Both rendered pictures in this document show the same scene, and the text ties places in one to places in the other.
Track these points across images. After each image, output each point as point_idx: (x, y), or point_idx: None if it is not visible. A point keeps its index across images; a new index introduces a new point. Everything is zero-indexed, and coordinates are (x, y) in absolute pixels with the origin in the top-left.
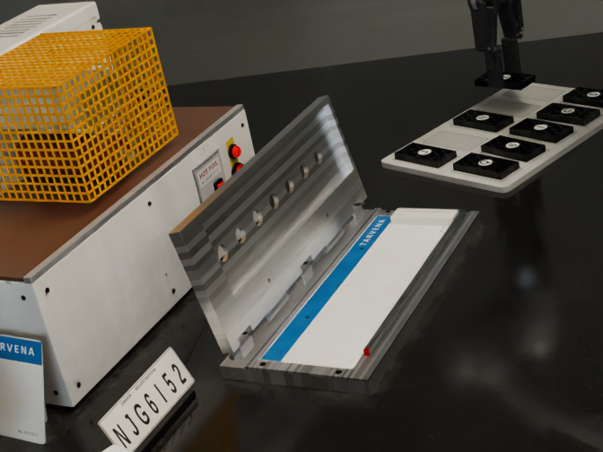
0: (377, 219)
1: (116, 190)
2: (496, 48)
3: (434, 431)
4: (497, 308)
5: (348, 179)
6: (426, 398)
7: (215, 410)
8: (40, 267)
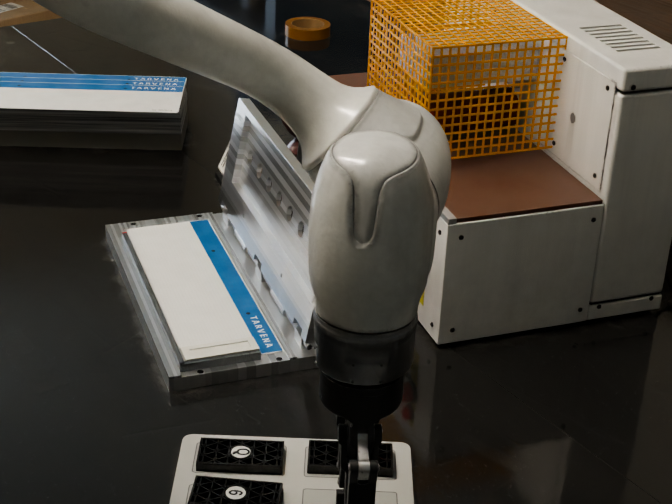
0: (277, 346)
1: None
2: (339, 486)
3: (36, 231)
4: (67, 313)
5: (304, 298)
6: (61, 245)
7: (208, 207)
8: None
